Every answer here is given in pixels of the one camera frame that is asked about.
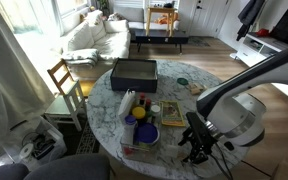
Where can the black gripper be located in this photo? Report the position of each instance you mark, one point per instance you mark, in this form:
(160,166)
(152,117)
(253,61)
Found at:
(202,145)

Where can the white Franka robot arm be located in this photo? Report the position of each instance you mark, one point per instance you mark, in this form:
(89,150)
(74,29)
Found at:
(237,113)

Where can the white plastic bottle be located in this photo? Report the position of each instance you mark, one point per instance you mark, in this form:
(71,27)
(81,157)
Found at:
(155,110)

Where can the small wooden block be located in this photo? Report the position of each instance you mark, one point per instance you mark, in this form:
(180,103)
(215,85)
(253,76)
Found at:
(195,91)
(201,86)
(192,85)

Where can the red cap green bottle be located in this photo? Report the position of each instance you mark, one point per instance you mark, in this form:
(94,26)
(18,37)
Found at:
(148,101)

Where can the yellow lid dark bottle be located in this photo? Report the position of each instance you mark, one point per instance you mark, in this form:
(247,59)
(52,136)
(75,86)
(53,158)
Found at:
(139,112)

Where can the white bottle blue cap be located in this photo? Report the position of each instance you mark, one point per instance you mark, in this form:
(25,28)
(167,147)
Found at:
(128,133)

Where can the red cap slim bottle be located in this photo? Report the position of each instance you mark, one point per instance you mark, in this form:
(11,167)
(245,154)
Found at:
(142,97)

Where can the yellow green picture book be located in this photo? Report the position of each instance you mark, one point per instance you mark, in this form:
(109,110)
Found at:
(171,113)

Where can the blue lid green can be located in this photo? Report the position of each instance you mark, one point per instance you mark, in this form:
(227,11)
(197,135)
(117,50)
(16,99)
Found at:
(147,133)

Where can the clear plastic organizer bin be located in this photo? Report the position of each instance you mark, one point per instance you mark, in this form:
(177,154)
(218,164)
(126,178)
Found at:
(140,154)

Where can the round green lid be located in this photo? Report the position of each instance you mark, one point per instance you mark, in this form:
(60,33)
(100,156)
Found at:
(182,81)

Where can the navy cardboard box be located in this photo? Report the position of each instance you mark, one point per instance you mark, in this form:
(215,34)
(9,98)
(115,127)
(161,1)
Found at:
(134,86)

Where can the patterned floor mat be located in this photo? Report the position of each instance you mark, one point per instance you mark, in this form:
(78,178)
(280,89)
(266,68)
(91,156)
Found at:
(87,143)

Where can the small dark door rug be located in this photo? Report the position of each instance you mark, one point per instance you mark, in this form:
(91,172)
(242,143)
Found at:
(199,41)

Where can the white TV stand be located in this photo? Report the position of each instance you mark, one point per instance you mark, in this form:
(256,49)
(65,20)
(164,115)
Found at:
(247,53)

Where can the dark coffee table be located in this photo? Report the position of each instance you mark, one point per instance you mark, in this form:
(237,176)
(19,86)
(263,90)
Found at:
(160,35)

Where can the blue grey upholstered chair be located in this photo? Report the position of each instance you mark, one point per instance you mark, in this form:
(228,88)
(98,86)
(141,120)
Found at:
(67,168)

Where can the white sofa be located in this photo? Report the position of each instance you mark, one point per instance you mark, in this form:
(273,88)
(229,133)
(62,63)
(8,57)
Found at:
(110,46)

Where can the orange plush toy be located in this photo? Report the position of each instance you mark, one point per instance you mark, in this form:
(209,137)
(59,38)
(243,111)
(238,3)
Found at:
(165,19)

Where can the white door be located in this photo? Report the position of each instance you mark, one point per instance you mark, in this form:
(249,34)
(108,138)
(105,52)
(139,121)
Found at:
(210,16)

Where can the clear floor storage bin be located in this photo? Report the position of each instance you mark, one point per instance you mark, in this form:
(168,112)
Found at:
(59,146)

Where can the small red item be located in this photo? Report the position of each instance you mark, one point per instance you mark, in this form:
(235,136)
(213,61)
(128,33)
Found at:
(263,32)

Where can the white wooden chair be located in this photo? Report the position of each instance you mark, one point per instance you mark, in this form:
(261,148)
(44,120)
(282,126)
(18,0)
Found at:
(60,105)

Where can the yellow wooden side table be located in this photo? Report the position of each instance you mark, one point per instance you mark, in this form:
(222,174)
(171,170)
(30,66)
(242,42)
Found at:
(160,10)

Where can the crumpled grey white blanket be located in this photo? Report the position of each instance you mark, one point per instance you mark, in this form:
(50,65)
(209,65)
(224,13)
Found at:
(80,55)

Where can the light grey loveseat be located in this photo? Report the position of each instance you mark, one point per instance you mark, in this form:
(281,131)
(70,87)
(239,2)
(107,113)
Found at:
(130,15)

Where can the dark hanging jacket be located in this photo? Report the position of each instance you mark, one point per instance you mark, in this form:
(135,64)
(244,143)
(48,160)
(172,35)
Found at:
(250,13)

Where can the floral cushion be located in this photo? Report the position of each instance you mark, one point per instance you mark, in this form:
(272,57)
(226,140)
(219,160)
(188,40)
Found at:
(115,16)

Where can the wooden slat chair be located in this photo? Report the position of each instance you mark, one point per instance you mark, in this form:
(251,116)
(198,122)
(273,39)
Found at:
(56,65)

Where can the white tape roll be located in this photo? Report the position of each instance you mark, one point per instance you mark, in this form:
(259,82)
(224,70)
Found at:
(26,151)

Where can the green house plant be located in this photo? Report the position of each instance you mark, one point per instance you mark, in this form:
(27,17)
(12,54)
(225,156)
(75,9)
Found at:
(103,5)

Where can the light sheer curtain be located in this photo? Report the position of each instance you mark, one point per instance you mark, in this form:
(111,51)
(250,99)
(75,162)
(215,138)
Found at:
(7,83)

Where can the large bright window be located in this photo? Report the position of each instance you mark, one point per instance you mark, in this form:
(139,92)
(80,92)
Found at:
(34,13)

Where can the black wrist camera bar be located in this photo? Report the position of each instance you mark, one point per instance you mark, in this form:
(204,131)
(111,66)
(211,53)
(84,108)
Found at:
(197,125)

